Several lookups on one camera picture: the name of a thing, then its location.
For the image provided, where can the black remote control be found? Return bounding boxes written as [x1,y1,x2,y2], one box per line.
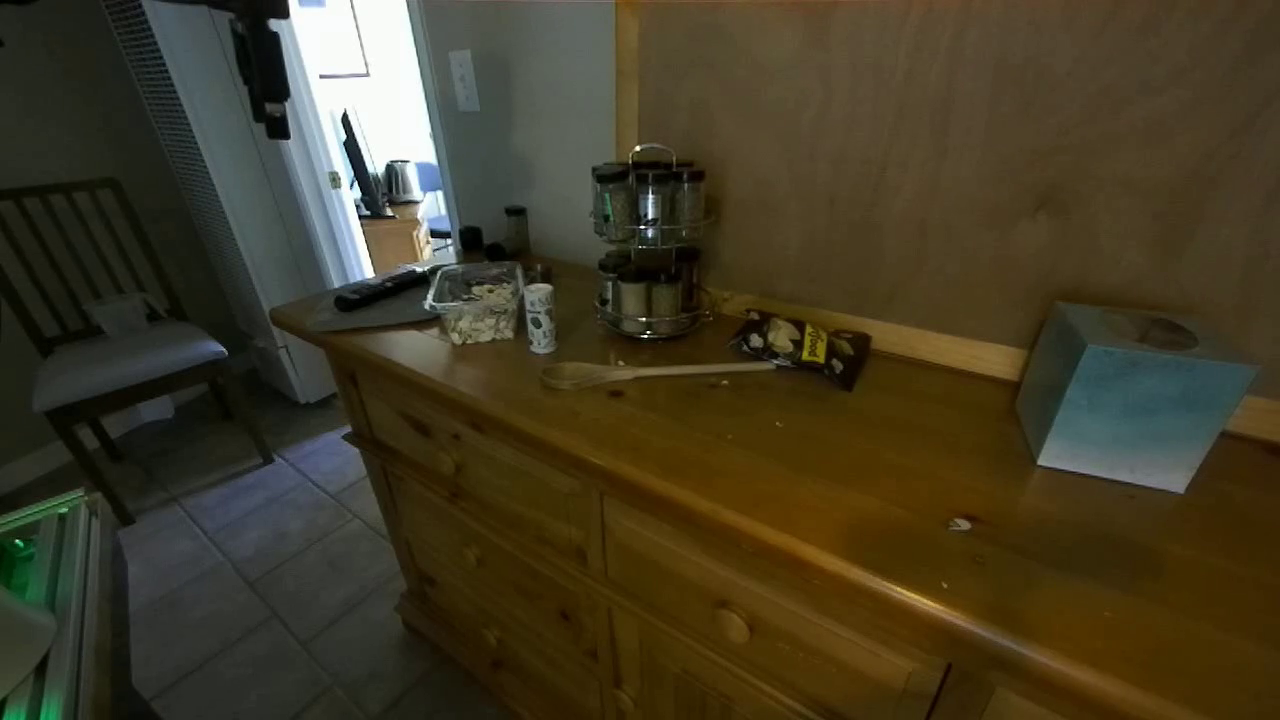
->
[333,262,438,310]

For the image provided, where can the dark snack packet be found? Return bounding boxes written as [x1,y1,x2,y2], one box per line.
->
[736,310,870,393]

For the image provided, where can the robot base stand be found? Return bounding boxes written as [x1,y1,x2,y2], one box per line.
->
[0,493,122,720]

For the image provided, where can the dark wooden chair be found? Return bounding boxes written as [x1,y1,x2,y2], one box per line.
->
[0,177,271,520]

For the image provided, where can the wooden spoon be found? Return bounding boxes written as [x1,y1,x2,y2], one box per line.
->
[539,360,789,387]

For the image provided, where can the rotating spice rack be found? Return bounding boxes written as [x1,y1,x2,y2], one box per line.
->
[591,145,706,340]

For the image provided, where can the blue tissue box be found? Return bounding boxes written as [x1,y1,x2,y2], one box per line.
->
[1016,303,1256,493]

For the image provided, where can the wooden back board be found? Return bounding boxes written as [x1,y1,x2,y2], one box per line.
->
[614,0,1280,436]

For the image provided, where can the small white cup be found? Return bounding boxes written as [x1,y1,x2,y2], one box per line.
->
[523,283,555,357]

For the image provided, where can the wooden dresser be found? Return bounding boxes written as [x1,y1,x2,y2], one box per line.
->
[275,300,1280,720]

